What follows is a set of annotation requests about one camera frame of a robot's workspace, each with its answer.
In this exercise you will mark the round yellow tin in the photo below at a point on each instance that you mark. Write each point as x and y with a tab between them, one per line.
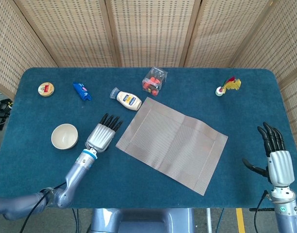
46	89

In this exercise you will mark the mayonnaise squeeze bottle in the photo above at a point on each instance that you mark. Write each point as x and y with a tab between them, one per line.
127	100

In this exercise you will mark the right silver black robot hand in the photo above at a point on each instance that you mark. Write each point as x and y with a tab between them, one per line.
280	167

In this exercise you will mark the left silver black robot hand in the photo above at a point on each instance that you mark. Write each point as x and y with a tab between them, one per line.
101	137

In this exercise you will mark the grey-blue robot torso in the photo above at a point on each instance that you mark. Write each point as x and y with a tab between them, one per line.
141	221

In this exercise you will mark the white ceramic bowl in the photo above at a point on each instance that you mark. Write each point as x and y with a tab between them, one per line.
64	137

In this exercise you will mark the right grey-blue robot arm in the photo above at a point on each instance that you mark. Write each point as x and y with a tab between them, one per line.
286	218

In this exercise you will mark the metal table leg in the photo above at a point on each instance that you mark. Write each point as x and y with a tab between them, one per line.
209	221

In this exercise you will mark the blue snack packet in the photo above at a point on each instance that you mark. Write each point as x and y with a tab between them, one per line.
82	91

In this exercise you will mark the clear box with orange pieces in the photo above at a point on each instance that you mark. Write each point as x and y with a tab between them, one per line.
154	81

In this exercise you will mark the colourful feather shuttlecock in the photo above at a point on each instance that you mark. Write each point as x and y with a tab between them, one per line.
232	84

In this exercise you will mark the blue table cloth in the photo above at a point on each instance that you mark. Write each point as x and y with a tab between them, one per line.
211	109

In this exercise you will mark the grey-brown woven placemat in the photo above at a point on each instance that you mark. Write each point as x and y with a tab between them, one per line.
172	145

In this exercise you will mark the woven wooden folding screen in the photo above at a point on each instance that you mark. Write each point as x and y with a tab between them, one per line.
151	31

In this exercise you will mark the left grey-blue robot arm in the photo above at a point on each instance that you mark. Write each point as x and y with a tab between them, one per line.
75	174

